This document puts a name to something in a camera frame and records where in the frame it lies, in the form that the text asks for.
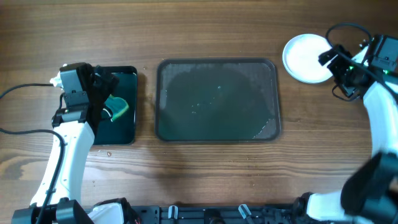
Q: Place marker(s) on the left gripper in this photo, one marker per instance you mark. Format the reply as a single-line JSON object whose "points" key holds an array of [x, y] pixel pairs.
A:
{"points": [[101, 86]]}

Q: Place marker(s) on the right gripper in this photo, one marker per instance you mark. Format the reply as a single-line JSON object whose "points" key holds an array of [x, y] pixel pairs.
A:
{"points": [[336, 59]]}

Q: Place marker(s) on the green yellow sponge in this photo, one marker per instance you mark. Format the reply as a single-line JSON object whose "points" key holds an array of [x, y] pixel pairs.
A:
{"points": [[115, 107]]}

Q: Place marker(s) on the white plate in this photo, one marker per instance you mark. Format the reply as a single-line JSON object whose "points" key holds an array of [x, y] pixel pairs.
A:
{"points": [[300, 58]]}

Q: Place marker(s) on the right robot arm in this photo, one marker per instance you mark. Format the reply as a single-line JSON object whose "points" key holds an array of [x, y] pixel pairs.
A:
{"points": [[366, 196]]}

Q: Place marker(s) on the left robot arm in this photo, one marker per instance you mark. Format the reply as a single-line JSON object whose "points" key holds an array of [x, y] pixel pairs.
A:
{"points": [[75, 125]]}

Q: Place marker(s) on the dark grey serving tray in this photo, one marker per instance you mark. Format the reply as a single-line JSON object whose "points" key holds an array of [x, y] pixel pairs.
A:
{"points": [[222, 100]]}

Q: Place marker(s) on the black water basin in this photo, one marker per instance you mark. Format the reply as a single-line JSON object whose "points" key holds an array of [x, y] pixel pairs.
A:
{"points": [[123, 130]]}

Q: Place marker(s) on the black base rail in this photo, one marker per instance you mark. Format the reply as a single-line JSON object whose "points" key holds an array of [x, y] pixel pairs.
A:
{"points": [[223, 214]]}

